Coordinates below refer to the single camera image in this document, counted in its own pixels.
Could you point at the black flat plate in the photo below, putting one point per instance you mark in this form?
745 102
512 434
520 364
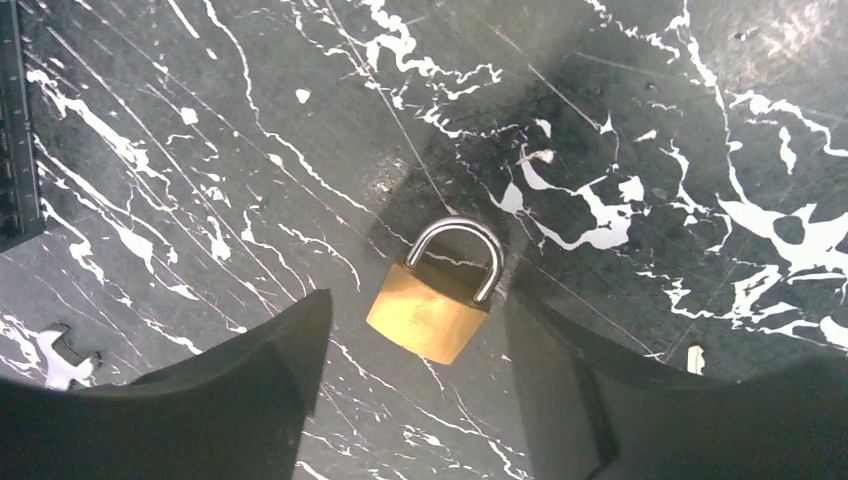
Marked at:
21 215

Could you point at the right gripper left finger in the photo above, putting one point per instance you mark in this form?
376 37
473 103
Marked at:
236 411

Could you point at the small brass padlock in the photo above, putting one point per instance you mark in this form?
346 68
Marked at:
428 311

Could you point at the silver open-end wrench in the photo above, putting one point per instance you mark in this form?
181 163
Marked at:
64 367

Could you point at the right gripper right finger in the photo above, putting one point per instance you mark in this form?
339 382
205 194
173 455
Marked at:
594 409

